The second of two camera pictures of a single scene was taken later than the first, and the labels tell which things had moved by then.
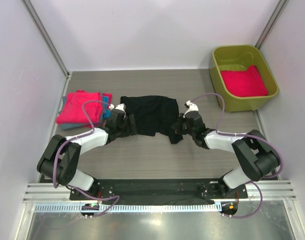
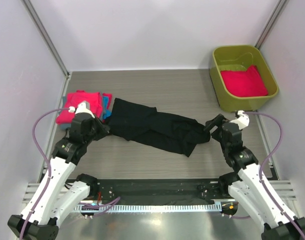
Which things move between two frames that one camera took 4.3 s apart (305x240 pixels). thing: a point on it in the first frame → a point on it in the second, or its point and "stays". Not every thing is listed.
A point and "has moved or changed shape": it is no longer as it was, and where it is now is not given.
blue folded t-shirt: [107, 112] stays
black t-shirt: [151, 114] has moved or changed shape
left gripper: [126, 133] → [103, 128]
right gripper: [176, 125] → [217, 121]
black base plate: [159, 190] stays
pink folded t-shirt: [72, 113] stays
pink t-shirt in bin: [244, 83] stays
